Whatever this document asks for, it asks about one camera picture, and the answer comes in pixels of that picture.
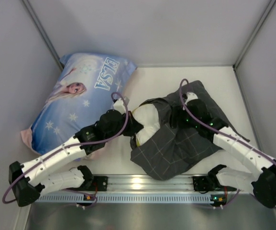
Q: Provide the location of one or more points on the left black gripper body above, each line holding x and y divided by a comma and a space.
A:
133, 123

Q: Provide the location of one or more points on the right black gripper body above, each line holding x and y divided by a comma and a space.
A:
175, 117

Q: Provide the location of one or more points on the white pillow yellow trim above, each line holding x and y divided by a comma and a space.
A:
147, 115

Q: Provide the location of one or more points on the grey checked pillowcase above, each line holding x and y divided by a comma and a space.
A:
176, 150

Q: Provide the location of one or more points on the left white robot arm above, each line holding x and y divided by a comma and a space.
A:
33, 179

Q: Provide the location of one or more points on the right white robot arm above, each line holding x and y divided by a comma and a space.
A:
259, 181

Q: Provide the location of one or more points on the Elsa print blue pillow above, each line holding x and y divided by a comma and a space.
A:
80, 96

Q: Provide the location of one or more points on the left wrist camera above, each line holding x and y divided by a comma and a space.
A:
119, 105

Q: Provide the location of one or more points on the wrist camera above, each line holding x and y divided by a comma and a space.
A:
119, 105
190, 96

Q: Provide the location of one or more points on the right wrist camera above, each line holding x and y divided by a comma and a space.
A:
190, 96

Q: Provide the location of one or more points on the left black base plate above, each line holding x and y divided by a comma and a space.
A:
99, 184

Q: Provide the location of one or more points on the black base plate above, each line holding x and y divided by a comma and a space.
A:
202, 184
99, 184

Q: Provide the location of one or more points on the aluminium mounting rail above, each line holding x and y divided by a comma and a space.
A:
144, 183

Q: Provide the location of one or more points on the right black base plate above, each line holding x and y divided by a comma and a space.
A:
202, 184

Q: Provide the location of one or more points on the slotted grey cable duct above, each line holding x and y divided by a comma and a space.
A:
134, 198

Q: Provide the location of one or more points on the left aluminium corner post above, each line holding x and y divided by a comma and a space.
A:
37, 23

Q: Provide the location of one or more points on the aluminium corner post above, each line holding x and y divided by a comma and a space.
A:
257, 28
37, 23

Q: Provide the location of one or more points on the right aluminium corner post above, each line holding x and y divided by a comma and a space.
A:
257, 28

